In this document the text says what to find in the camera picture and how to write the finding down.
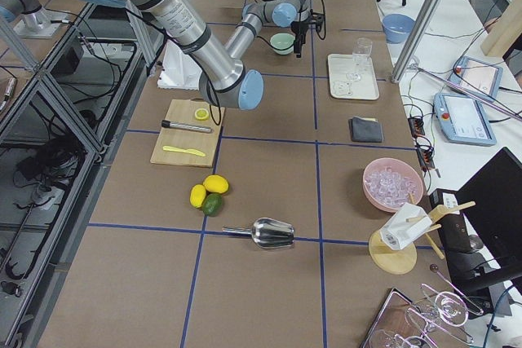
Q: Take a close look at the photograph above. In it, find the yellow lemon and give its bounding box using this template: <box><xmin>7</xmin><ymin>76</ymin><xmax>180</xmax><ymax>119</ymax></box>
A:
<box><xmin>202</xmin><ymin>174</ymin><xmax>229</xmax><ymax>194</ymax></box>
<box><xmin>189</xmin><ymin>184</ymin><xmax>207</xmax><ymax>209</ymax></box>

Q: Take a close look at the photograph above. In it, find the metal ice scoop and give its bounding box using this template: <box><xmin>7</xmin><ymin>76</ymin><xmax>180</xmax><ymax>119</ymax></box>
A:
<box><xmin>222</xmin><ymin>218</ymin><xmax>294</xmax><ymax>249</ymax></box>

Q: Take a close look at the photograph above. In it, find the metal tray with glasses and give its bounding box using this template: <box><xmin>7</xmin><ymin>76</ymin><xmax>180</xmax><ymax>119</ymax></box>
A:
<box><xmin>360</xmin><ymin>284</ymin><xmax>484</xmax><ymax>347</ymax></box>

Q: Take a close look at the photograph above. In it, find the green bowl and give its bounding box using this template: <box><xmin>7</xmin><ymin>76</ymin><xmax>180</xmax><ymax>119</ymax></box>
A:
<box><xmin>269</xmin><ymin>33</ymin><xmax>294</xmax><ymax>55</ymax></box>

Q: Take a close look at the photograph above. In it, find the grey folded cloth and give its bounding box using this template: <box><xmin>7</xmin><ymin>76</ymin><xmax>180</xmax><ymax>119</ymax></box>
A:
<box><xmin>348</xmin><ymin>117</ymin><xmax>383</xmax><ymax>143</ymax></box>

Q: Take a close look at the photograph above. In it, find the yellow plastic knife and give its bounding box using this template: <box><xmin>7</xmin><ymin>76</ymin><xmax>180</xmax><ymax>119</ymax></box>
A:
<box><xmin>161</xmin><ymin>145</ymin><xmax>206</xmax><ymax>157</ymax></box>

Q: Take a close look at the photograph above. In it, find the metal muddler black tip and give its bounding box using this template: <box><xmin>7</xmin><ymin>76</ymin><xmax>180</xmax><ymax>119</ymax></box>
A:
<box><xmin>161</xmin><ymin>119</ymin><xmax>213</xmax><ymax>134</ymax></box>

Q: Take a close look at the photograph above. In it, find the clear cocktail glass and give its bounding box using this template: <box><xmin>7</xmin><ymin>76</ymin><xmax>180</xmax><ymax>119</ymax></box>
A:
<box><xmin>347</xmin><ymin>37</ymin><xmax>373</xmax><ymax>82</ymax></box>

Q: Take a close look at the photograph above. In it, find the black monitor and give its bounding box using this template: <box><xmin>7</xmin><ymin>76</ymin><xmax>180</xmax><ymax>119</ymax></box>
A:
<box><xmin>440</xmin><ymin>147</ymin><xmax>521</xmax><ymax>293</ymax></box>

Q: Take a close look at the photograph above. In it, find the near teach pendant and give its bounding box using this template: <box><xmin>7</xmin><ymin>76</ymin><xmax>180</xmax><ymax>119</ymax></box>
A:
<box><xmin>433</xmin><ymin>93</ymin><xmax>497</xmax><ymax>146</ymax></box>

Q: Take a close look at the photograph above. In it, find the wooden cutting board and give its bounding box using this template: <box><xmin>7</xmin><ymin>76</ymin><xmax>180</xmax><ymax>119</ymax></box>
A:
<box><xmin>150</xmin><ymin>99</ymin><xmax>221</xmax><ymax>167</ymax></box>

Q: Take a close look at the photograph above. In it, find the blue bowl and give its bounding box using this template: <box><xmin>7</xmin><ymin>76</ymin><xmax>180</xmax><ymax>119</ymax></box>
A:
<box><xmin>382</xmin><ymin>14</ymin><xmax>415</xmax><ymax>44</ymax></box>

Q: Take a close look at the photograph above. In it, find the white camera pillar base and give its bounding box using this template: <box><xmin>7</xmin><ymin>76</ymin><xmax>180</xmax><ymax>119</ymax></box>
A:
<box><xmin>157</xmin><ymin>42</ymin><xmax>201</xmax><ymax>90</ymax></box>

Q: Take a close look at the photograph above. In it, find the aluminium frame post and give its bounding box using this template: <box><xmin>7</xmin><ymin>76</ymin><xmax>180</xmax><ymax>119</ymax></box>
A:
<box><xmin>391</xmin><ymin>0</ymin><xmax>440</xmax><ymax>83</ymax></box>

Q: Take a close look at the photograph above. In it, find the far teach pendant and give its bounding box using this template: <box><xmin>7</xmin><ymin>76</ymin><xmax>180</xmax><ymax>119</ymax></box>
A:
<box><xmin>449</xmin><ymin>56</ymin><xmax>502</xmax><ymax>101</ymax></box>

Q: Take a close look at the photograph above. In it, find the green lime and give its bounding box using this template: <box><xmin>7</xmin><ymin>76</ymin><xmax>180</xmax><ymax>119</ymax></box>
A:
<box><xmin>201</xmin><ymin>193</ymin><xmax>223</xmax><ymax>216</ymax></box>

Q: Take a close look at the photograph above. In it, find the pink bowl with ice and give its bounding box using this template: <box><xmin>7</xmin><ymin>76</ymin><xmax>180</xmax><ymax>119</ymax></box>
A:
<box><xmin>362</xmin><ymin>157</ymin><xmax>424</xmax><ymax>213</ymax></box>

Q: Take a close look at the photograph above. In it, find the cream bear tray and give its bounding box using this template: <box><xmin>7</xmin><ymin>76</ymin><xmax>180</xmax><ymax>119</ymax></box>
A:
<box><xmin>327</xmin><ymin>54</ymin><xmax>379</xmax><ymax>100</ymax></box>

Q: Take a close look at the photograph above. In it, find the wooden mug tree stand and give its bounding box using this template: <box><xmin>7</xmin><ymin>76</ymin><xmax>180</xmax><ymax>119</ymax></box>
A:
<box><xmin>369</xmin><ymin>201</ymin><xmax>476</xmax><ymax>275</ymax></box>

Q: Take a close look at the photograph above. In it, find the teach pendant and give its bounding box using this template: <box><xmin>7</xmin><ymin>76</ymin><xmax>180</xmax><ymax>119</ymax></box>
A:
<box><xmin>433</xmin><ymin>93</ymin><xmax>497</xmax><ymax>146</ymax></box>
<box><xmin>449</xmin><ymin>56</ymin><xmax>502</xmax><ymax>101</ymax></box>

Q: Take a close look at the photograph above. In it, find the lemon slice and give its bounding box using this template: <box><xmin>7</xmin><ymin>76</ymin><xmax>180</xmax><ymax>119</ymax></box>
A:
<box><xmin>193</xmin><ymin>108</ymin><xmax>210</xmax><ymax>121</ymax></box>

